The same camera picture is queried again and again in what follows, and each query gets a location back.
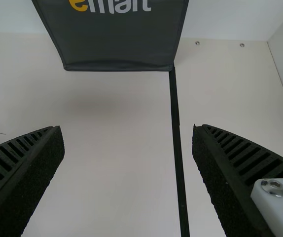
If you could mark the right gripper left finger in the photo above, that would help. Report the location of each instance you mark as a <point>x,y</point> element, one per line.
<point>20,172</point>

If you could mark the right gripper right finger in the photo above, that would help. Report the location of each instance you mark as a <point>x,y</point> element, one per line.
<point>230,168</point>

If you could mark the black strip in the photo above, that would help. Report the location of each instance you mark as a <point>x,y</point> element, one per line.
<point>178,148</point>

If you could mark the dark grey bag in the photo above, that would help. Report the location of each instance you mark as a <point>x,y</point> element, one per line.
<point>116,37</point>

